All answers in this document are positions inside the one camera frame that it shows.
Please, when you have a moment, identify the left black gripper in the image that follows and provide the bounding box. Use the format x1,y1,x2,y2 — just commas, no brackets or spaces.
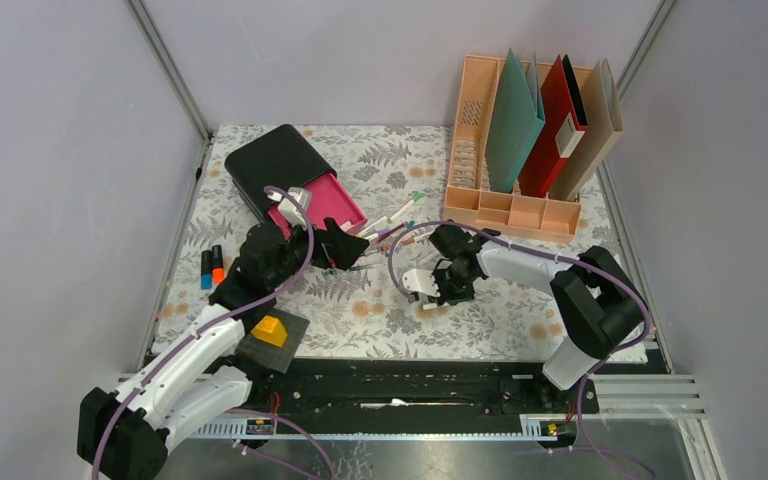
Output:
266,212,369,289

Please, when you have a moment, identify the black pink drawer box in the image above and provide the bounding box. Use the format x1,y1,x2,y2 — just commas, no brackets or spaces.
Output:
224,124,368,235

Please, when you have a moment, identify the teal folder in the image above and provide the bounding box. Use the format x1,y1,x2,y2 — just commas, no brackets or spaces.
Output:
485,49,545,193

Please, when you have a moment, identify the red folder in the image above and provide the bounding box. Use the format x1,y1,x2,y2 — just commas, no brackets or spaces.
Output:
518,55,588,197

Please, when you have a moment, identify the beige folder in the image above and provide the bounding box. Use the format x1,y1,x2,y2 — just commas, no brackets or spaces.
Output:
549,58,624,201

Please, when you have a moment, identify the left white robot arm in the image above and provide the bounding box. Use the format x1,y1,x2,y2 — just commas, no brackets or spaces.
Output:
77,218,369,479

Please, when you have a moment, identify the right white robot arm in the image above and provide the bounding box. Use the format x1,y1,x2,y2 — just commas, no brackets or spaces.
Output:
427,222,651,412

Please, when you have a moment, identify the black gel pen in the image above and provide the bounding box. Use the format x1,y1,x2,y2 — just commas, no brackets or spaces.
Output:
326,263,386,274

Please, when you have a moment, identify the purple capped white marker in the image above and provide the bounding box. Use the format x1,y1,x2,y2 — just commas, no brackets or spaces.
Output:
371,221,414,243

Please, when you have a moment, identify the floral table mat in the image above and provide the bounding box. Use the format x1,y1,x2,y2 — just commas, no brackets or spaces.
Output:
150,124,650,363

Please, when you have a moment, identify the peach plastic file organizer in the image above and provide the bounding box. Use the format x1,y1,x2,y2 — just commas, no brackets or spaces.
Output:
442,52,598,244

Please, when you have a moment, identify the yellow toy block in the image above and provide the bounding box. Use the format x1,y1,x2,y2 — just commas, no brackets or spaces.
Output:
251,315,289,348

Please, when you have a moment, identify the orange highlighter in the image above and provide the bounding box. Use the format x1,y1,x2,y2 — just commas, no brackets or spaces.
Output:
211,244,225,286

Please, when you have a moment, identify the blue highlighter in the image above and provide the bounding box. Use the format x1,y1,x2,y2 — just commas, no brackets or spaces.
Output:
200,250,213,290

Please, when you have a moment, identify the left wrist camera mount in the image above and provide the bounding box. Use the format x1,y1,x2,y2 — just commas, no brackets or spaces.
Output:
277,187,312,227

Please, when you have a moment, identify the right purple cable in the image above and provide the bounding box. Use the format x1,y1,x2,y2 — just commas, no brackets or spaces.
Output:
387,220,657,480

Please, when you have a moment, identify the purple cable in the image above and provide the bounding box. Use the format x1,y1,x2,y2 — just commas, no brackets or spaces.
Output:
387,220,657,480
91,186,316,480

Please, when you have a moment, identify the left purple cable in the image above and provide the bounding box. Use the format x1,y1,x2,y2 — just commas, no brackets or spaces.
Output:
91,186,316,480

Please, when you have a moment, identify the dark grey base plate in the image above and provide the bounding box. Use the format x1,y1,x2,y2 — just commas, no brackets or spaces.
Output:
234,309,310,373

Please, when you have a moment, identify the black mounting rail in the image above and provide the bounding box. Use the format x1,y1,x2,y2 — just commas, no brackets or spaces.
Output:
208,355,600,436

